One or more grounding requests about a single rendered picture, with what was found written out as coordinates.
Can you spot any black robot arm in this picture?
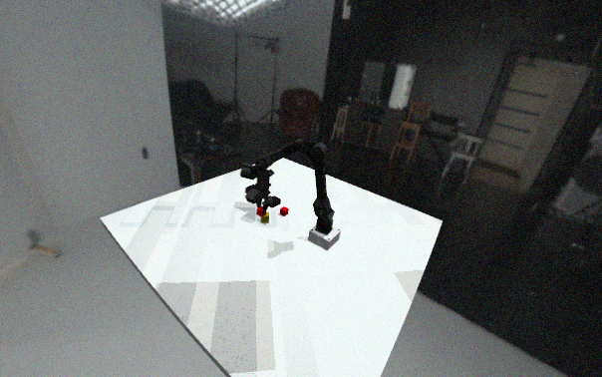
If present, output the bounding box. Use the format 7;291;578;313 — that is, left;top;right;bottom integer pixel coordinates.
240;139;335;235

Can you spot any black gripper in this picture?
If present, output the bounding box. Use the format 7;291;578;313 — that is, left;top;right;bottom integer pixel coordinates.
244;182;281;212

